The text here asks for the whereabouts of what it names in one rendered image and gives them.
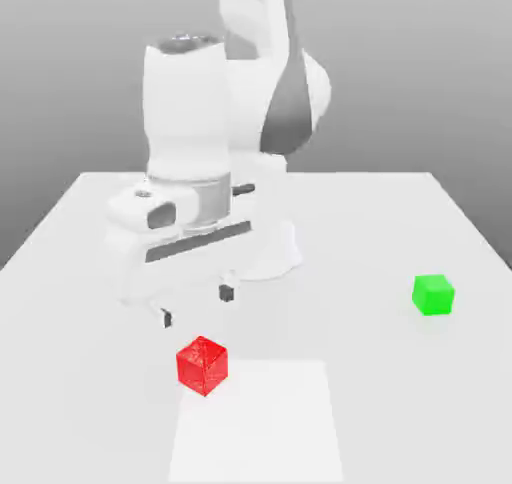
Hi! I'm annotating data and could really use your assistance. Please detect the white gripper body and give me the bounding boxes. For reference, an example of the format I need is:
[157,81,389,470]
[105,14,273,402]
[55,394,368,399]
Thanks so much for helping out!
[102,219,257,307]

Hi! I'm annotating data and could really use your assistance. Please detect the small red cube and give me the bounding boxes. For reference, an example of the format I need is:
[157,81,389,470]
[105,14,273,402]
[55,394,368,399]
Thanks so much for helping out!
[175,334,230,398]

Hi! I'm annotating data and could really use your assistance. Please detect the small green cube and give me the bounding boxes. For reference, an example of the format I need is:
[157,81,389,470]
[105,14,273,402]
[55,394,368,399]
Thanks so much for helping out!
[411,274,456,317]

